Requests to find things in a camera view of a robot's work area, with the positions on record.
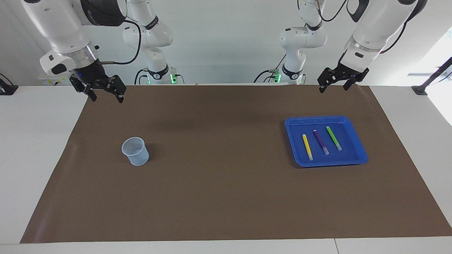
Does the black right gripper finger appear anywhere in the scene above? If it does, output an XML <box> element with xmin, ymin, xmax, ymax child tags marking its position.
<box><xmin>106</xmin><ymin>74</ymin><xmax>127</xmax><ymax>104</ymax></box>
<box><xmin>69</xmin><ymin>75</ymin><xmax>98</xmax><ymax>103</ymax></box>

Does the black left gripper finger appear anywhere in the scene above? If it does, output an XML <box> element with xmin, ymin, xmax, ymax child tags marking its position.
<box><xmin>343</xmin><ymin>68</ymin><xmax>370</xmax><ymax>91</ymax></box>
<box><xmin>317</xmin><ymin>68</ymin><xmax>340</xmax><ymax>94</ymax></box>

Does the green pen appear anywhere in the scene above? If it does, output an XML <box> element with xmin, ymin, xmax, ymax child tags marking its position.
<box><xmin>326</xmin><ymin>126</ymin><xmax>342</xmax><ymax>151</ymax></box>

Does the purple pen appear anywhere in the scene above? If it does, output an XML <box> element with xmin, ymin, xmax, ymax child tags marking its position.
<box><xmin>313</xmin><ymin>130</ymin><xmax>329</xmax><ymax>155</ymax></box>

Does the yellow pen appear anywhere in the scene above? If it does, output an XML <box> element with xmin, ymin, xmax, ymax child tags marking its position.
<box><xmin>302</xmin><ymin>134</ymin><xmax>314</xmax><ymax>161</ymax></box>

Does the black stand with base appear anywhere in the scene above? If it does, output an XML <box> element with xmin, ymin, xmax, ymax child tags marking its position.
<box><xmin>411</xmin><ymin>56</ymin><xmax>452</xmax><ymax>96</ymax></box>

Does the pale blue mesh pen cup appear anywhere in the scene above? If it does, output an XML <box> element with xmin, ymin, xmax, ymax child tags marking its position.
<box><xmin>121</xmin><ymin>137</ymin><xmax>150</xmax><ymax>167</ymax></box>

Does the blue plastic tray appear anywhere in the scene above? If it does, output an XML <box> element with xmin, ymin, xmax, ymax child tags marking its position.
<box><xmin>285</xmin><ymin>116</ymin><xmax>369</xmax><ymax>168</ymax></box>

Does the brown table mat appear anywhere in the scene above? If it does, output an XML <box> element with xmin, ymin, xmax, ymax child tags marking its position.
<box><xmin>20</xmin><ymin>85</ymin><xmax>452</xmax><ymax>244</ymax></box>

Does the black base cable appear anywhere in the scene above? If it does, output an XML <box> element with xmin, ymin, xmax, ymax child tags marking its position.
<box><xmin>134</xmin><ymin>69</ymin><xmax>149</xmax><ymax>85</ymax></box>
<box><xmin>254</xmin><ymin>53</ymin><xmax>287</xmax><ymax>83</ymax></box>

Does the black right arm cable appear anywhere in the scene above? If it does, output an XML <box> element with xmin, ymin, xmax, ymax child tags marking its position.
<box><xmin>101</xmin><ymin>19</ymin><xmax>142</xmax><ymax>66</ymax></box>

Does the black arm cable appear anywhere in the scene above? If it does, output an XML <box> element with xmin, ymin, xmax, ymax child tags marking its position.
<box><xmin>316</xmin><ymin>0</ymin><xmax>411</xmax><ymax>55</ymax></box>
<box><xmin>101</xmin><ymin>19</ymin><xmax>142</xmax><ymax>66</ymax></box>

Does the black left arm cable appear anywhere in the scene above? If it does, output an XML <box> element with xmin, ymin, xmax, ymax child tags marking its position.
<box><xmin>316</xmin><ymin>0</ymin><xmax>411</xmax><ymax>55</ymax></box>

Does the black clamp mount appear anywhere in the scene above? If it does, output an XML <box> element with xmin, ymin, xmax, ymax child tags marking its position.
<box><xmin>0</xmin><ymin>73</ymin><xmax>19</xmax><ymax>96</ymax></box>

